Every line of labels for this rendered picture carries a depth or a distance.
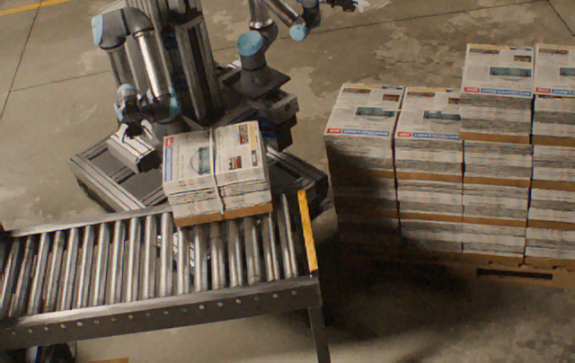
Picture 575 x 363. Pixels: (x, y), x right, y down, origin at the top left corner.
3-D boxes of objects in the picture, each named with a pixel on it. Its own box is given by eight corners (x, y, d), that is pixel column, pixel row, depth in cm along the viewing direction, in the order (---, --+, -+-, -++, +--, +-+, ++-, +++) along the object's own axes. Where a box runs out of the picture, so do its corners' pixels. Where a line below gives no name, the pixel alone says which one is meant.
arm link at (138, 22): (149, 4, 322) (181, 117, 320) (124, 12, 320) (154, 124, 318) (148, -4, 310) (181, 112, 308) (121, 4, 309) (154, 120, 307)
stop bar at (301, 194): (305, 191, 312) (305, 188, 311) (320, 273, 279) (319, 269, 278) (297, 193, 313) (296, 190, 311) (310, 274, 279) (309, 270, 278)
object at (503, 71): (467, 45, 329) (467, 42, 329) (534, 48, 321) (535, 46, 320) (459, 94, 303) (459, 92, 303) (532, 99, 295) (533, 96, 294)
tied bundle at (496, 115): (467, 87, 345) (465, 42, 330) (533, 92, 336) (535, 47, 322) (458, 141, 318) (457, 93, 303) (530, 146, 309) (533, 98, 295)
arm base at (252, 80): (234, 82, 376) (230, 64, 370) (258, 66, 383) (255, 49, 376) (254, 92, 367) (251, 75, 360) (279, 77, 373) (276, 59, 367)
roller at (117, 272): (128, 225, 320) (125, 216, 316) (122, 314, 283) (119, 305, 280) (117, 227, 320) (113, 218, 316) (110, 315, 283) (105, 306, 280)
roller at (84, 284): (98, 231, 320) (94, 222, 317) (89, 318, 283) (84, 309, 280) (86, 233, 320) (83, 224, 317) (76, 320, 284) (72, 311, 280)
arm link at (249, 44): (235, 67, 367) (231, 42, 358) (248, 52, 376) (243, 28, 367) (260, 70, 362) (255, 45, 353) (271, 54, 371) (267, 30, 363)
